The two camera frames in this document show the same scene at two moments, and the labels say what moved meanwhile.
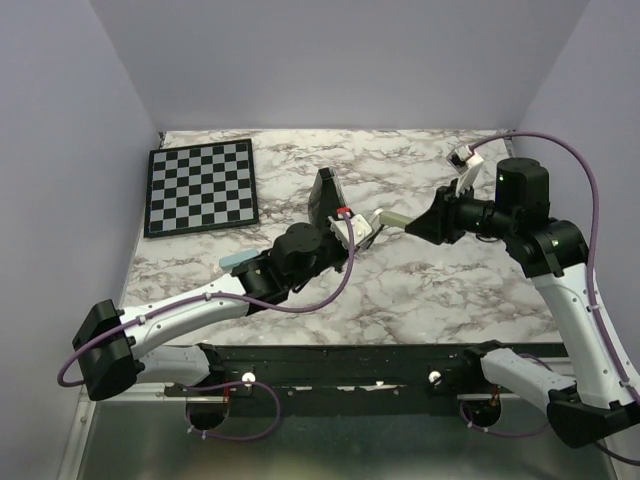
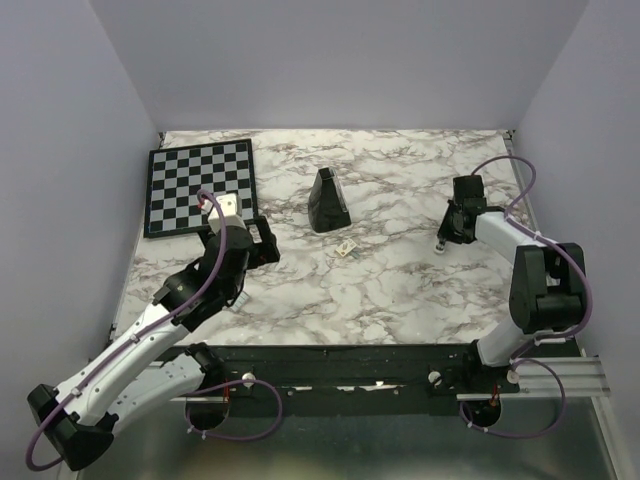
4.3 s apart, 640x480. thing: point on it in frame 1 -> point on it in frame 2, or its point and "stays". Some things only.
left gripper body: x=331 y=253 -> x=262 y=254
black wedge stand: x=326 y=198 stays
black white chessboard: x=200 y=188 stays
